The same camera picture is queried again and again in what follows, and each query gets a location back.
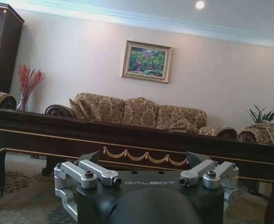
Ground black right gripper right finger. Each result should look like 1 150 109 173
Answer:
180 151 239 210

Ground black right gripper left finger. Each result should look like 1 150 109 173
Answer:
54 151 122 219

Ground patterned floor rug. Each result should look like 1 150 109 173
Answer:
0 151 272 224

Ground dark wooden coffee table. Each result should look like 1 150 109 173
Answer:
0 106 274 224

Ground floral patterned throw pillow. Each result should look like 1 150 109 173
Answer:
69 97 102 121

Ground floral patterned beige sofa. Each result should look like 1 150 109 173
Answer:
45 92 238 139

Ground green potted plant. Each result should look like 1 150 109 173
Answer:
246 104 274 125

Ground glass vase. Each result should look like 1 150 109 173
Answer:
15 90 29 112

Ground red dried branches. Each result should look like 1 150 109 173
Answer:
17 64 47 98

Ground floral patterned armchair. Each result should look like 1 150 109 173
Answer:
0 90 17 124

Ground gold framed landscape painting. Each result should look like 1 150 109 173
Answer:
121 40 174 84

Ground dark wooden glass cabinet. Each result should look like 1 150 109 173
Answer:
0 4 25 94

